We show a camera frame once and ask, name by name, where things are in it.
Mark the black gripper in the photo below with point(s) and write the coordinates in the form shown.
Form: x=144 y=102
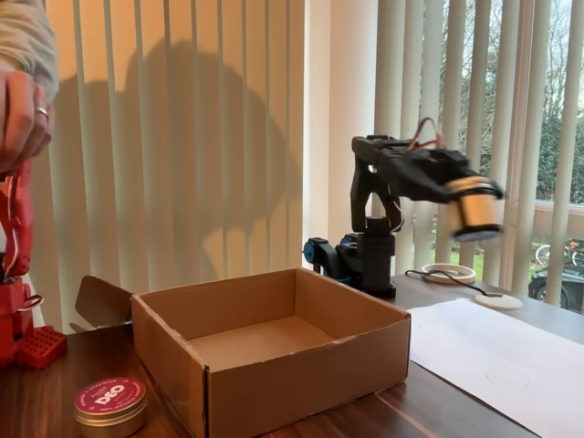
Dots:
x=442 y=182

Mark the red leader arm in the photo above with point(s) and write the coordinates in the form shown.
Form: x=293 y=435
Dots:
x=20 y=228

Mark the grey sleeved forearm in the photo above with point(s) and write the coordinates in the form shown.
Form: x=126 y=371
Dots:
x=27 y=32

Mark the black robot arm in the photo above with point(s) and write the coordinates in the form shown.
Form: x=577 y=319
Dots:
x=374 y=255

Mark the open brown cardboard box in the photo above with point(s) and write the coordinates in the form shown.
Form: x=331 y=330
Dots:
x=296 y=388

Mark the person's hand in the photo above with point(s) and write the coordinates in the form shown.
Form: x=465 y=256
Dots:
x=23 y=123

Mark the masking tape roll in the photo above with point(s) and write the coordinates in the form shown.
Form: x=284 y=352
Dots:
x=449 y=267

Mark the white vertical blinds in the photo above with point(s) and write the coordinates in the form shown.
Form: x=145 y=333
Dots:
x=182 y=137
x=479 y=91

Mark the bicycle outside window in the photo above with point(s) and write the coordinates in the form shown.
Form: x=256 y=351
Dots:
x=570 y=253

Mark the dark car outside window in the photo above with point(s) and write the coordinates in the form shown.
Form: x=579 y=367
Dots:
x=537 y=283

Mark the white round desk grommet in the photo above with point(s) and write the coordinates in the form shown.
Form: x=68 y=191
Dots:
x=502 y=305

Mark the white paper sheet with circles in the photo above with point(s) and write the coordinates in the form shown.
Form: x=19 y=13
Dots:
x=502 y=351

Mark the red deo tin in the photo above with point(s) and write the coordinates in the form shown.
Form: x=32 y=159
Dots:
x=109 y=406

